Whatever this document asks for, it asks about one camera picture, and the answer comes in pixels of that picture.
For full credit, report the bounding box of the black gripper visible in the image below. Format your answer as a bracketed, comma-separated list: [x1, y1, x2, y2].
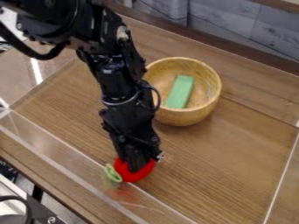
[98, 100, 163, 172]

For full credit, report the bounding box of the red plush strawberry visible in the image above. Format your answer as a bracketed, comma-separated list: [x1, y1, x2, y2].
[104, 158, 156, 183]

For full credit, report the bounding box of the wooden bowl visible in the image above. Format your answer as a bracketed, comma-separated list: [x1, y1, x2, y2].
[144, 57, 221, 126]

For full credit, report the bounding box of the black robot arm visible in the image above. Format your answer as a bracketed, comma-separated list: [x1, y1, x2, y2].
[0, 0, 163, 172]

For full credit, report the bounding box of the green rectangular block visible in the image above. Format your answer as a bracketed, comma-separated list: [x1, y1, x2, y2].
[164, 75, 195, 109]

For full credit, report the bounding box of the clear acrylic tray wall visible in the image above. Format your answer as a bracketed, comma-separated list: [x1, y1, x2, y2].
[0, 19, 299, 224]

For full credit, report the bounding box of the black metal table bracket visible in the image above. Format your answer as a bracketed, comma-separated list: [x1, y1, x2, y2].
[28, 198, 68, 224]

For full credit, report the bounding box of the black cable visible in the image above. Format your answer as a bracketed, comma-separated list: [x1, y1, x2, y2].
[0, 195, 33, 224]

